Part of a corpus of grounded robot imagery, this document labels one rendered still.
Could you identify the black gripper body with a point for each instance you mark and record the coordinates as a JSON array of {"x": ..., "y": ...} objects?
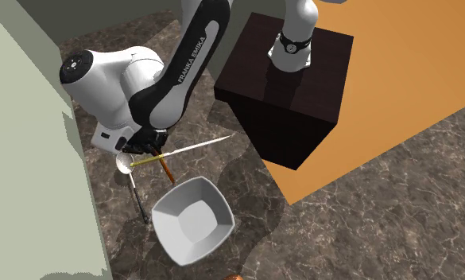
[{"x": 147, "y": 140}]

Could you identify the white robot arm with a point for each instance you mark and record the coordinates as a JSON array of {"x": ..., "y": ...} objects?
[{"x": 100, "y": 85}]

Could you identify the orange brown stick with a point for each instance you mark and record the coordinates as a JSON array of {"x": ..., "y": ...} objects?
[{"x": 166, "y": 168}]

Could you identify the white stick with yellow end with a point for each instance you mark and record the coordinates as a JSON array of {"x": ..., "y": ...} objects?
[{"x": 185, "y": 149}]

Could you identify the white square bowl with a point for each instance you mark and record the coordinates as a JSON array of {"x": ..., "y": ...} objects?
[{"x": 195, "y": 222}]

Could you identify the dark robot stand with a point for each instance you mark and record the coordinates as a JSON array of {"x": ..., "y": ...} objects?
[{"x": 294, "y": 112}]

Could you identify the brown round object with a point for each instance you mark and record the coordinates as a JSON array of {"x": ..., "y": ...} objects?
[{"x": 232, "y": 277}]

